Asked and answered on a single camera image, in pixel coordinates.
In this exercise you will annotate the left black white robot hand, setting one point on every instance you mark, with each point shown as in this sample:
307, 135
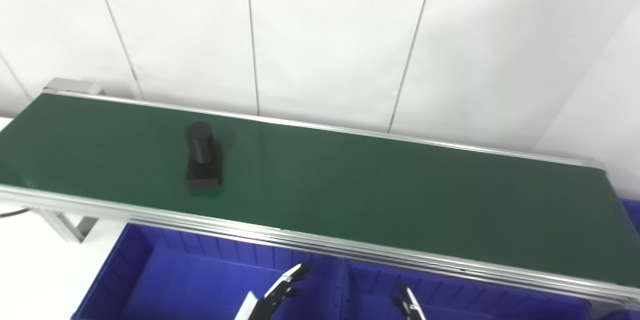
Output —
272, 297

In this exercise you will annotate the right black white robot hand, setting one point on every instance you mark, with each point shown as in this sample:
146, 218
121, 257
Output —
411, 307

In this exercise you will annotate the black cylinder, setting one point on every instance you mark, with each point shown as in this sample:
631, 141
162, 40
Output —
204, 160

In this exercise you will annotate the blue plastic bin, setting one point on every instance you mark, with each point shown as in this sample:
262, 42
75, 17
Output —
475, 305
190, 280
632, 215

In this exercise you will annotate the aluminium conveyor leg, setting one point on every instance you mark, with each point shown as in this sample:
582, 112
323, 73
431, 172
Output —
70, 225

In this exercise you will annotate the green conveyor belt aluminium frame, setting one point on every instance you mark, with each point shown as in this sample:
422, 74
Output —
375, 190

